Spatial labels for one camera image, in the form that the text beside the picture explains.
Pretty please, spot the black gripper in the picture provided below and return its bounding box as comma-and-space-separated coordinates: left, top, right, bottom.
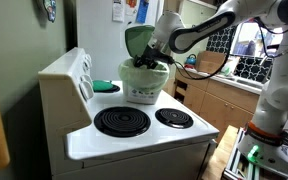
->
132, 45, 167, 71

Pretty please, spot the green waste bin lid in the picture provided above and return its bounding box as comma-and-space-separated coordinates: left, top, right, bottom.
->
124, 25, 156, 61

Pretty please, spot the pale green bin liner bag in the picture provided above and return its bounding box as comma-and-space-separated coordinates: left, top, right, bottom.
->
118, 58, 171, 95

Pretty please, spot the white waste bin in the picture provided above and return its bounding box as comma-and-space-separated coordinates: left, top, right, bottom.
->
122, 81, 162, 106

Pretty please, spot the blue printed paper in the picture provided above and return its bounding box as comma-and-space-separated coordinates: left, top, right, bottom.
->
135, 0, 150, 25

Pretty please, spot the black burner under pot holder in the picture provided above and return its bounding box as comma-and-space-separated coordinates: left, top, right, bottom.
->
93, 83, 121, 94

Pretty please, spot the blue kettle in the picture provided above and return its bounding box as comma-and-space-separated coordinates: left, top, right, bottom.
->
184, 53, 198, 66

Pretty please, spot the green round pot holder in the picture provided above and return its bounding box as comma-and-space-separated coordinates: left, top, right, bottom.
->
92, 79, 115, 93

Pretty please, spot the white refrigerator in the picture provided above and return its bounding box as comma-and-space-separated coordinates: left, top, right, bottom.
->
75, 0, 165, 83

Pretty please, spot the small white card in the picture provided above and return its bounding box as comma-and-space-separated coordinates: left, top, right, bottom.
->
125, 5, 138, 17

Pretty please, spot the white stove knob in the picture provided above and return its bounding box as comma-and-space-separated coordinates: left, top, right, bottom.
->
83, 58, 92, 70
80, 74, 94, 86
79, 81, 95, 101

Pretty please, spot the white printed paper sheet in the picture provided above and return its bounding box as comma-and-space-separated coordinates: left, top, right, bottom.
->
112, 0, 125, 23

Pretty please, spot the small black coil burner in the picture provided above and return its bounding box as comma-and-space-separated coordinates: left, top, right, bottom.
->
154, 107, 195, 130

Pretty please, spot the brown cardboard box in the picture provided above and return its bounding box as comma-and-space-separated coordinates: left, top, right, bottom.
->
195, 50, 227, 75

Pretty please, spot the large black coil burner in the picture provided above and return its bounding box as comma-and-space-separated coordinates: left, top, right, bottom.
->
93, 106, 152, 139

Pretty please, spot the orange fridge magnet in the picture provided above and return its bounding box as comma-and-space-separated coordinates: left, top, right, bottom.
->
125, 0, 138, 8

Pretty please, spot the white electric stove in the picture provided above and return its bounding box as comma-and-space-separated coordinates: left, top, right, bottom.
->
37, 47, 220, 180

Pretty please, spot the wooden kitchen counter cabinet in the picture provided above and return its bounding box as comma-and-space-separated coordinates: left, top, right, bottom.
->
173, 65, 268, 144

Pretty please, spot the wooden table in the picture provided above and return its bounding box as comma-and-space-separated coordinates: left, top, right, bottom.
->
201, 124, 240, 180

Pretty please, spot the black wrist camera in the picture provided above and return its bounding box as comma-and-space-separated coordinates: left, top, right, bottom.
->
158, 53, 176, 65

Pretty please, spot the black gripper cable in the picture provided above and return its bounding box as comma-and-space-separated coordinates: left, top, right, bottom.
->
168, 19, 240, 81

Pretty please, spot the colourful wall decoration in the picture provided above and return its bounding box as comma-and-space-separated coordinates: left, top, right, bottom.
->
42, 0, 57, 24

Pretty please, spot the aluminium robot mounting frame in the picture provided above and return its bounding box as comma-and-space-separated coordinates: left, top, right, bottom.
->
222, 128, 288, 180

